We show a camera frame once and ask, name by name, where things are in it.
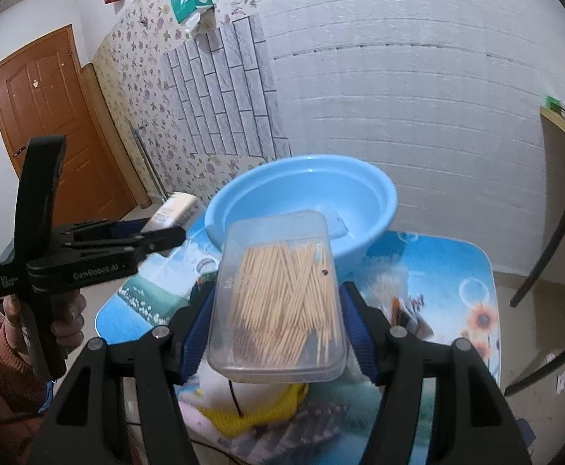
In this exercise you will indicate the yellow white cloth item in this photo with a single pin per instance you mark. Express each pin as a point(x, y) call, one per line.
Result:
point(243, 407)

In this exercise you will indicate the brown wooden door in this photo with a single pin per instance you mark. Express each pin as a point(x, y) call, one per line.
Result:
point(45, 106)

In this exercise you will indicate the person's left hand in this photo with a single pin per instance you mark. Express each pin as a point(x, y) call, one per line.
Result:
point(69, 322)

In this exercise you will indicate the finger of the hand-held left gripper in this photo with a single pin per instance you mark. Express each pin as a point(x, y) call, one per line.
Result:
point(93, 230)
point(161, 241)

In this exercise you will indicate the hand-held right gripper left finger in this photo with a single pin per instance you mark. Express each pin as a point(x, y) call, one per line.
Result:
point(200, 334)

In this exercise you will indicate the metal rod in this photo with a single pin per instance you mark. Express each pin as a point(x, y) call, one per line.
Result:
point(147, 164)

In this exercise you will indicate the small green item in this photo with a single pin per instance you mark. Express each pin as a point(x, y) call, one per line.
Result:
point(552, 103)

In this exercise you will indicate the light blue plastic basin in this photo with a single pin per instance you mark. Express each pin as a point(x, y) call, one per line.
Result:
point(311, 189)

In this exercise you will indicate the clear toothpick box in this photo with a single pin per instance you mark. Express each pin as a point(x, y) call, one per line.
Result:
point(272, 290)

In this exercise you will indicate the white plastic bag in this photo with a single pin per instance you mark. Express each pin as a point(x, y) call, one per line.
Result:
point(200, 19)

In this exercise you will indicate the white paper scrap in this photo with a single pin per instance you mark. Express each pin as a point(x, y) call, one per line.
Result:
point(563, 381)

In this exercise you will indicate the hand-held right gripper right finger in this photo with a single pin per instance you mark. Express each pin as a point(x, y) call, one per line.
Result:
point(355, 329)

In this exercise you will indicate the cream rectangular box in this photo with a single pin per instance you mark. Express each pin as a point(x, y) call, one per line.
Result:
point(173, 210)

